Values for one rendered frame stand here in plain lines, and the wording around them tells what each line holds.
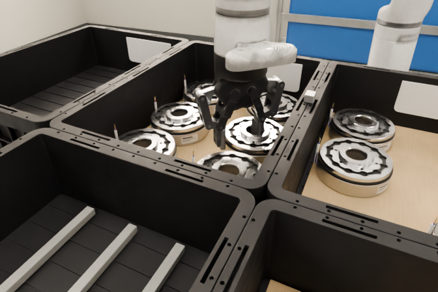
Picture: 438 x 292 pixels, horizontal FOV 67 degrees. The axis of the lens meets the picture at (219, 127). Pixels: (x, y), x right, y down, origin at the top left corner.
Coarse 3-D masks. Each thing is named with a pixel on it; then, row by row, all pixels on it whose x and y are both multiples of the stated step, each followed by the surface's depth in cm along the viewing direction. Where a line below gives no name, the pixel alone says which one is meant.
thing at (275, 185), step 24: (384, 72) 58; (408, 72) 57; (312, 120) 45; (288, 144) 39; (288, 168) 35; (288, 192) 32; (336, 216) 30; (360, 216) 30; (408, 240) 27; (432, 240) 27
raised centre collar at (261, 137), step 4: (244, 124) 55; (248, 124) 55; (264, 124) 55; (244, 128) 54; (248, 128) 55; (264, 128) 54; (268, 128) 54; (244, 132) 53; (264, 132) 53; (268, 132) 53; (244, 136) 52; (248, 136) 52; (252, 136) 52; (256, 136) 52; (260, 136) 52; (264, 136) 52; (268, 136) 53; (256, 140) 52
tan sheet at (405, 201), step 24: (408, 144) 56; (432, 144) 56; (312, 168) 51; (408, 168) 51; (432, 168) 51; (312, 192) 46; (336, 192) 46; (384, 192) 46; (408, 192) 46; (432, 192) 46; (384, 216) 43; (408, 216) 43; (432, 216) 43
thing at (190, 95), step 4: (200, 80) 71; (204, 80) 71; (208, 80) 71; (212, 80) 71; (188, 84) 69; (192, 84) 70; (196, 84) 70; (184, 88) 68; (188, 88) 69; (192, 88) 68; (184, 92) 66; (188, 92) 67; (192, 92) 67; (188, 96) 65; (192, 96) 65; (212, 96) 65; (216, 96) 65; (192, 100) 64; (212, 100) 63; (216, 100) 64
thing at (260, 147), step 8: (240, 120) 57; (248, 120) 57; (232, 128) 55; (240, 128) 55; (272, 128) 55; (280, 128) 55; (232, 136) 53; (240, 136) 53; (272, 136) 53; (232, 144) 51; (240, 144) 51; (248, 144) 51; (256, 144) 51; (264, 144) 51; (272, 144) 51; (248, 152) 50; (256, 152) 50; (264, 152) 50
